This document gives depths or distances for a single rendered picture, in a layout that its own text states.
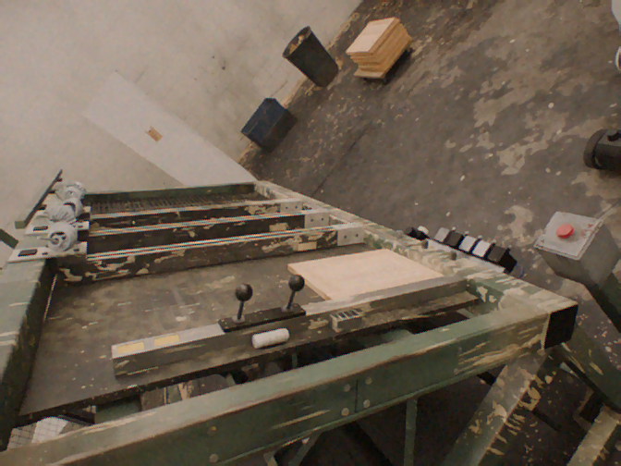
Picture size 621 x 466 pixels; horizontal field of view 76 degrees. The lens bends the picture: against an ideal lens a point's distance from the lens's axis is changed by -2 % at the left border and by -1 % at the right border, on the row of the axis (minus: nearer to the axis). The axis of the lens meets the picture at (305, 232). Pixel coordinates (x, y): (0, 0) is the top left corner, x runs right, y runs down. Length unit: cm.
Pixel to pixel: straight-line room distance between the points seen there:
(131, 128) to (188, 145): 63
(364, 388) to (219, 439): 28
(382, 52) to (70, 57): 398
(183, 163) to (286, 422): 445
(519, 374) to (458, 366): 31
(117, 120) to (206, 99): 182
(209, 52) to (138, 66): 99
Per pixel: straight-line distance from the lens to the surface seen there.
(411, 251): 144
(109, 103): 492
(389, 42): 448
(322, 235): 155
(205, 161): 505
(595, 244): 121
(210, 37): 639
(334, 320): 98
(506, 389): 125
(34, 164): 659
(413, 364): 86
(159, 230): 165
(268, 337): 91
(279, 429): 76
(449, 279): 125
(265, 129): 551
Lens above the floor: 190
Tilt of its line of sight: 31 degrees down
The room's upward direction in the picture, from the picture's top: 53 degrees counter-clockwise
